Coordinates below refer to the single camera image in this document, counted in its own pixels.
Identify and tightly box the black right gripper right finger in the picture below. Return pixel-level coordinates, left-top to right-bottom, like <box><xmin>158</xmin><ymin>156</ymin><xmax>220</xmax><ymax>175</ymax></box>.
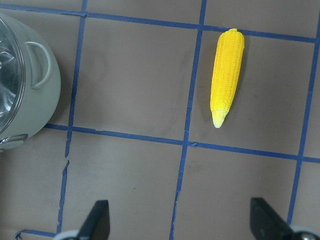
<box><xmin>250</xmin><ymin>197</ymin><xmax>292</xmax><ymax>240</ymax></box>

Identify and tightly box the yellow corn cob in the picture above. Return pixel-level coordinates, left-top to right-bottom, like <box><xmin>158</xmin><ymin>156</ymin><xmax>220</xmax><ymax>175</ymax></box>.
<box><xmin>210</xmin><ymin>28</ymin><xmax>245</xmax><ymax>129</ymax></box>

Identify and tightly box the pale green electric pot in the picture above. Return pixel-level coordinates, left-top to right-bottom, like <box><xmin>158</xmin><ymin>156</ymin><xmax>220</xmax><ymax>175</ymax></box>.
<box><xmin>0</xmin><ymin>13</ymin><xmax>61</xmax><ymax>152</ymax></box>

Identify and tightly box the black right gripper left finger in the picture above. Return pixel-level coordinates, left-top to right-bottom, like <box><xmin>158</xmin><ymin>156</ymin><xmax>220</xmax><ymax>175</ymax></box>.
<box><xmin>77</xmin><ymin>200</ymin><xmax>110</xmax><ymax>240</ymax></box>

